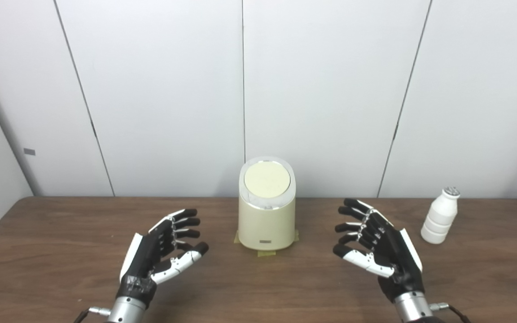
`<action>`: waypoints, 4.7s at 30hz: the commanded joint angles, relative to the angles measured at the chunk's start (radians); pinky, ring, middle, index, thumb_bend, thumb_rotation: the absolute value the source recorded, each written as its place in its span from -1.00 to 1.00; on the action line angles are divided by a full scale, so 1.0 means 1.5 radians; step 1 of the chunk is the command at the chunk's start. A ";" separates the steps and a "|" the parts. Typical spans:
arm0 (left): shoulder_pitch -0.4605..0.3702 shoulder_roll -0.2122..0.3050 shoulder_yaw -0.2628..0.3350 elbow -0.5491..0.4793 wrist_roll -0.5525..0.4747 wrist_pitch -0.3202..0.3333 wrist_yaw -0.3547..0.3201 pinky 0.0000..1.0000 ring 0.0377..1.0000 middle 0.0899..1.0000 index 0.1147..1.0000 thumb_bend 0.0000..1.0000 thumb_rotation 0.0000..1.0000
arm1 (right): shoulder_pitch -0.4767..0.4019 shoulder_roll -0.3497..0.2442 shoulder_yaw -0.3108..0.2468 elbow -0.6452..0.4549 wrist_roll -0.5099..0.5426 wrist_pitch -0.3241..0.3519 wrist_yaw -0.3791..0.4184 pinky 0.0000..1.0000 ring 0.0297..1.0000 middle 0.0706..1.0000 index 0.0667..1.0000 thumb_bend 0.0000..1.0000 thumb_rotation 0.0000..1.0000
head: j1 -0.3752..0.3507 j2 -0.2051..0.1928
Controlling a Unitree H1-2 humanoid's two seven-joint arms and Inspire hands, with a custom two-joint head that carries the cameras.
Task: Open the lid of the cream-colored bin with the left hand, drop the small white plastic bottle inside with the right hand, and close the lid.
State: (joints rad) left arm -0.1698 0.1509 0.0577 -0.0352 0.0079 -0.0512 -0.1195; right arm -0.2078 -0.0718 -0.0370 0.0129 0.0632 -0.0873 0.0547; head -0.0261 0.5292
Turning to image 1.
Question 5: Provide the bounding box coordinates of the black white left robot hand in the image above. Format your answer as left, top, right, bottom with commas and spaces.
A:
117, 208, 210, 308

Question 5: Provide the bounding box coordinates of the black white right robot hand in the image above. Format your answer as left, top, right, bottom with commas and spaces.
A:
333, 198, 425, 303

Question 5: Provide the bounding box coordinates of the small white plastic bottle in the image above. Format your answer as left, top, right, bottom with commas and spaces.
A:
421, 186, 461, 244

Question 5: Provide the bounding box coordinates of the cream-colored bin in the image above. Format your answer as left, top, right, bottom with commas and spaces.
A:
238, 156, 296, 251

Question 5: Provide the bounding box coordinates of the round cream bin lid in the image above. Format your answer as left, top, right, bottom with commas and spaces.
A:
244, 162, 291, 196

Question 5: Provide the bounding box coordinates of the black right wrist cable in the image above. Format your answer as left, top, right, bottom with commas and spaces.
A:
429, 303, 472, 323

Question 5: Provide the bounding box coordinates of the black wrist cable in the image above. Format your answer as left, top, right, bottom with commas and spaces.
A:
74, 306, 111, 323
429, 303, 472, 323

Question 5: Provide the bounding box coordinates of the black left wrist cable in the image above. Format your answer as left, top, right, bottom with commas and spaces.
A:
74, 306, 111, 323

